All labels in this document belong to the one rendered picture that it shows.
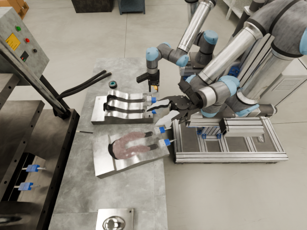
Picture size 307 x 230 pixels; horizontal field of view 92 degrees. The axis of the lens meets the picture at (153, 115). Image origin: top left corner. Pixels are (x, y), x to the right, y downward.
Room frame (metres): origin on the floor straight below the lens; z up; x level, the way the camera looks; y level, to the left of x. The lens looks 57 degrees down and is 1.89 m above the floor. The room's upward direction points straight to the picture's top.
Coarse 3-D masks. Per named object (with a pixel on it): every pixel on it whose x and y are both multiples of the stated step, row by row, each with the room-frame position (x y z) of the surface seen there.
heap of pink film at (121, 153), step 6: (132, 132) 0.47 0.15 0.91; (138, 132) 0.48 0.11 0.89; (120, 138) 0.43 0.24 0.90; (126, 138) 0.43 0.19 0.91; (132, 138) 0.43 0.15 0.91; (138, 138) 0.43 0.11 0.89; (114, 144) 0.39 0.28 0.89; (120, 144) 0.39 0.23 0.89; (114, 150) 0.35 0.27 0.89; (120, 150) 0.34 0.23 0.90; (126, 150) 0.34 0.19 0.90; (132, 150) 0.34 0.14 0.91; (138, 150) 0.34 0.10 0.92; (144, 150) 0.34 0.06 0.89; (120, 156) 0.30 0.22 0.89; (126, 156) 0.30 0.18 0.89; (132, 156) 0.30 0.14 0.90
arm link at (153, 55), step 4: (148, 48) 0.80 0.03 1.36; (152, 48) 0.80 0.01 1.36; (156, 48) 0.80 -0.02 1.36; (148, 52) 0.77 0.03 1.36; (152, 52) 0.76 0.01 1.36; (156, 52) 0.77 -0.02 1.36; (148, 56) 0.76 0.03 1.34; (152, 56) 0.75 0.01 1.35; (156, 56) 0.76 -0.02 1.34; (160, 56) 0.79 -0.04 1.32; (148, 60) 0.75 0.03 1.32; (152, 60) 0.75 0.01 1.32; (156, 60) 0.76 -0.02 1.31; (148, 64) 0.76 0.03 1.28; (152, 64) 0.75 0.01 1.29; (156, 64) 0.76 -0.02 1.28; (152, 68) 0.75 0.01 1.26
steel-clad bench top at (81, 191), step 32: (96, 64) 1.36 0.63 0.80; (128, 64) 1.36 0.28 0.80; (96, 128) 0.56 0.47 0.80; (128, 128) 0.56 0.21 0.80; (160, 160) 0.30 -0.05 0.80; (64, 192) 0.09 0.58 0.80; (96, 192) 0.09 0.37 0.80; (128, 192) 0.09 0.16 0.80; (160, 192) 0.09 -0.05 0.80; (64, 224) -0.07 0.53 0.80; (160, 224) -0.07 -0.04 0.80
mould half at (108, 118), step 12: (96, 96) 0.85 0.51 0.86; (120, 96) 0.81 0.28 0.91; (132, 96) 0.83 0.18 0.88; (144, 96) 0.83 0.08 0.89; (96, 108) 0.72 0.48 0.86; (132, 108) 0.71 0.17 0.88; (144, 108) 0.70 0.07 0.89; (96, 120) 0.60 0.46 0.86; (108, 120) 0.60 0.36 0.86; (120, 120) 0.60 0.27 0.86; (132, 120) 0.61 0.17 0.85; (144, 120) 0.61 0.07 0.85
